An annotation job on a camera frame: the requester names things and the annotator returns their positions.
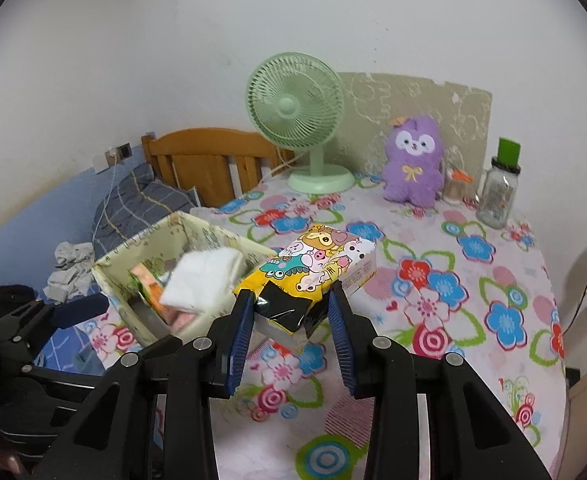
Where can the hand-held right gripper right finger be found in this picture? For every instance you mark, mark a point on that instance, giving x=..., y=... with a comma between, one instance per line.
x=343, y=340

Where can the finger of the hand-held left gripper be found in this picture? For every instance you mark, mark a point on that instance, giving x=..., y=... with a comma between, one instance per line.
x=80, y=310
x=58, y=371

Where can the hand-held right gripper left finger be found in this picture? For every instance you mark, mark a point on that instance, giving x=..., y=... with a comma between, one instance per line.
x=239, y=340

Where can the orange packet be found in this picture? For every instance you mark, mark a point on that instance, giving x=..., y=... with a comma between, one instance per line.
x=146, y=285

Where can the white tissue pack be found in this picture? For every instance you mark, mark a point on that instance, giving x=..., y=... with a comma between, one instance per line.
x=198, y=280

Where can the cartoon print tissue pack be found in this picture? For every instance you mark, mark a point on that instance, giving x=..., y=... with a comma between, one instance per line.
x=313, y=260

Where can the yellow fabric storage box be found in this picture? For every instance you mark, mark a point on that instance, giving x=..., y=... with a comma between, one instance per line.
x=203, y=232

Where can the crumpled grey white clothes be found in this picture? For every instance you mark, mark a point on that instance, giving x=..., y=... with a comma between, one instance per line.
x=70, y=270

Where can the grey plaid pillow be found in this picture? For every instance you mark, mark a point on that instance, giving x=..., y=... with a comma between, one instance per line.
x=138, y=210

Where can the purple plush toy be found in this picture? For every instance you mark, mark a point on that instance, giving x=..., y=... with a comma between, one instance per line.
x=413, y=180

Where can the wooden bed headboard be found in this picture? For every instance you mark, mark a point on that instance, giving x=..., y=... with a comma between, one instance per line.
x=198, y=160

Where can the toothpick jar orange lid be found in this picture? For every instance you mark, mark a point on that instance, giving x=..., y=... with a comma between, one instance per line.
x=456, y=190

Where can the glass bottle green lid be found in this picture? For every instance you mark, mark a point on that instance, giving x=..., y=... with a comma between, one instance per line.
x=496, y=200

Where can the green desk fan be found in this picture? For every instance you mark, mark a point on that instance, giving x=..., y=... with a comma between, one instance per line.
x=288, y=105

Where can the white wall socket plate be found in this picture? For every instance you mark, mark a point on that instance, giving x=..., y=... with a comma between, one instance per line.
x=101, y=164

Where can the black wall socket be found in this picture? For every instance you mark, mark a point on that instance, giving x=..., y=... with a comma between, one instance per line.
x=124, y=150

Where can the beige patterned wall board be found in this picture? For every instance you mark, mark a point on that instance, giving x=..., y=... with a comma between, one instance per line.
x=373, y=110

